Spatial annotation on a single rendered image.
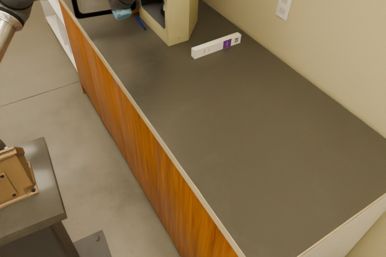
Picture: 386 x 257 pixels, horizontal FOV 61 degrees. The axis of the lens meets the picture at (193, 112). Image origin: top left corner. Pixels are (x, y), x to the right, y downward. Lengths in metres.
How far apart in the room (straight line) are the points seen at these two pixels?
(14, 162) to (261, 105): 0.86
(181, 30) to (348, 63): 0.73
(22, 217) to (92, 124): 1.57
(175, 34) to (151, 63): 0.19
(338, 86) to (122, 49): 0.95
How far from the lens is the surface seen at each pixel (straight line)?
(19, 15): 1.29
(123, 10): 1.42
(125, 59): 1.52
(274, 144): 1.19
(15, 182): 1.06
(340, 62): 1.41
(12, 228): 1.08
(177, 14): 1.54
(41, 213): 1.07
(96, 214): 2.12
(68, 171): 2.34
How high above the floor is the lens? 1.82
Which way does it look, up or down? 45 degrees down
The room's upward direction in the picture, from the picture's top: 3 degrees clockwise
